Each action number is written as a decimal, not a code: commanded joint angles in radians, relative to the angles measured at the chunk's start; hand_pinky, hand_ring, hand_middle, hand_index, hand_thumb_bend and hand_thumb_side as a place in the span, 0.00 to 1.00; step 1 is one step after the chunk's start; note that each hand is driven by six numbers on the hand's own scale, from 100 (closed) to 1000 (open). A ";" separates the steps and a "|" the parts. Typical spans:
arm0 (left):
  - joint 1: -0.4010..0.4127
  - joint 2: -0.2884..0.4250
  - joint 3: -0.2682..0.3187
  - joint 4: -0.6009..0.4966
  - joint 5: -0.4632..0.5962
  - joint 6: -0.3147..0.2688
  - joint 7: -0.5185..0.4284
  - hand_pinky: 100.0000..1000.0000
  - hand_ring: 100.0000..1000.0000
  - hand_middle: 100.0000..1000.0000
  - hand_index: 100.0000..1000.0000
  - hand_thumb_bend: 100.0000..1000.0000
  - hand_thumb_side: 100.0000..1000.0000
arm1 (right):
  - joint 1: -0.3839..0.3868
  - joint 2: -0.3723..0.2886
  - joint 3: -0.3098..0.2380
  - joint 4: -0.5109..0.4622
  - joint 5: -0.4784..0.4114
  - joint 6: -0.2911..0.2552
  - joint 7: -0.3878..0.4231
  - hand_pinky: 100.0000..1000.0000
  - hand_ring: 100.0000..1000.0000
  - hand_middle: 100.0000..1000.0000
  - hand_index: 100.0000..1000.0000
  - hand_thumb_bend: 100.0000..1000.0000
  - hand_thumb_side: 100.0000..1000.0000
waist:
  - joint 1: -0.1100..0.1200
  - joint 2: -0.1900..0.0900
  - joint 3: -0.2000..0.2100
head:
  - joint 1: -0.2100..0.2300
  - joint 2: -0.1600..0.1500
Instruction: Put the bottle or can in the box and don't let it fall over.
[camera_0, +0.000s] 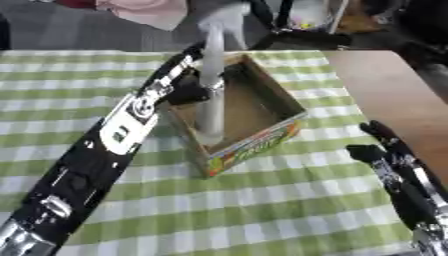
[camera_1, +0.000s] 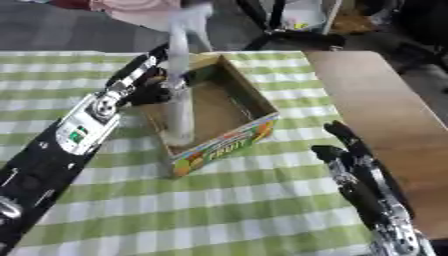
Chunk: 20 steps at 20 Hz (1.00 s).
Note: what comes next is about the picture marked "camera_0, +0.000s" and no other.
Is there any translucent white plastic bottle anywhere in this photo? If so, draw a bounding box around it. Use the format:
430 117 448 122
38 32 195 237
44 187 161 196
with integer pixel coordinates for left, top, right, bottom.
194 20 230 139

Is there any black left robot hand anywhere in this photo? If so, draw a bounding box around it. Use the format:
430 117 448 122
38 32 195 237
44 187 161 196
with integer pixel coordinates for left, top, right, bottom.
140 41 228 107

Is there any black chair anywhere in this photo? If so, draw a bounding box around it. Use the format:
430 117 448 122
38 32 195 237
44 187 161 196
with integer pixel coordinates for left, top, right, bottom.
393 0 448 70

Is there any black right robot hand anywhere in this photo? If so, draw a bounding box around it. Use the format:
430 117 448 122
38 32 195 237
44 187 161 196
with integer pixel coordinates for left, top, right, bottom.
344 119 448 232

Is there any black tripod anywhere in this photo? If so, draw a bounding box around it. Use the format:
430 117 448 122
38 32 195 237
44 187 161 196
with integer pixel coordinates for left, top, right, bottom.
246 0 354 52

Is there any pink fabric bundle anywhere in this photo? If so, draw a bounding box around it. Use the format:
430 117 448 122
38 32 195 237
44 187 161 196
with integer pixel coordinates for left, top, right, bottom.
94 0 189 32

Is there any cardboard box with printed front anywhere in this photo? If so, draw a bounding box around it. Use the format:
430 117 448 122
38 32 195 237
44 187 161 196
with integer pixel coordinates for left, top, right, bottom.
155 53 310 178

